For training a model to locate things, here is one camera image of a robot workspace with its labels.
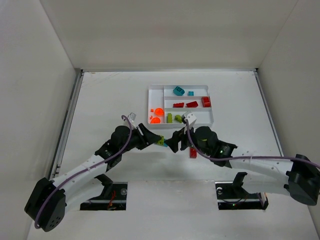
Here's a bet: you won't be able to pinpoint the red long lego brick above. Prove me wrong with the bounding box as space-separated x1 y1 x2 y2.
189 147 197 159

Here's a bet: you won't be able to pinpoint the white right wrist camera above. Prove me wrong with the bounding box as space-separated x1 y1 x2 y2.
181 111 197 133

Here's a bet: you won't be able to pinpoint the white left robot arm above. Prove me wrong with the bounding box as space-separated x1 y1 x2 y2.
24 123 161 232

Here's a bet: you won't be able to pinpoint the orange curved lego piece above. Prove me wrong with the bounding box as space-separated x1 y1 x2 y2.
154 107 165 116

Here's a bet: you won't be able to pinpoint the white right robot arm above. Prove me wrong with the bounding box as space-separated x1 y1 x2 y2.
165 126 320 206

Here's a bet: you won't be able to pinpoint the green curved lego brick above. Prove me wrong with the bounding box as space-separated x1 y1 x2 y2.
174 114 183 123

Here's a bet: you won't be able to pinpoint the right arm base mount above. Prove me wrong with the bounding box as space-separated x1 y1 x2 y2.
215 172 269 211

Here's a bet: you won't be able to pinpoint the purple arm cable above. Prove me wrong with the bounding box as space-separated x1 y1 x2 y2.
34 114 133 230
183 118 320 170

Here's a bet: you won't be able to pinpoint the white divided sorting tray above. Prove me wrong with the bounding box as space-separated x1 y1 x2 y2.
147 84 214 129

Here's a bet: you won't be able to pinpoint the red 2x4 lego brick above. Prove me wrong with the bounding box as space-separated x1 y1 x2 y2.
172 102 185 108

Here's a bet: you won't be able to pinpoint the red sloped lego brick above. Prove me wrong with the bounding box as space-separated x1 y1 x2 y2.
186 101 199 108

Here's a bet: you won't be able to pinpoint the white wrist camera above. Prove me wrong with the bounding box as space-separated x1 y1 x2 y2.
123 112 137 130
181 111 197 133

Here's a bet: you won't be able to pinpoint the red square lego brick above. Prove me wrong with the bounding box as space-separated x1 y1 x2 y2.
201 96 211 108

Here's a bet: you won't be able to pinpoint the colorful monster lego figure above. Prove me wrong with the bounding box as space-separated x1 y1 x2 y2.
172 86 185 96

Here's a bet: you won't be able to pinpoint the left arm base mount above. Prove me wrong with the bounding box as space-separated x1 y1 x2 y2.
80 175 128 211

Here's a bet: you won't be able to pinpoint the green square lego plate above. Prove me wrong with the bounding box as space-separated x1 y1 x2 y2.
155 135 165 146

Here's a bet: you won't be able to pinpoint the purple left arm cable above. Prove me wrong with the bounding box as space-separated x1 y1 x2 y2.
34 114 133 230

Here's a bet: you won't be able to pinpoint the orange dome lego piece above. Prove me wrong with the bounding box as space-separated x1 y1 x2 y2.
150 117 161 124

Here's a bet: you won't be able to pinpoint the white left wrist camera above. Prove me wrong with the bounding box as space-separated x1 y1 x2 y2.
123 112 137 130

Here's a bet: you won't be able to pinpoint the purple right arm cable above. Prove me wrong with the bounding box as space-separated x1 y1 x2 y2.
183 118 320 170

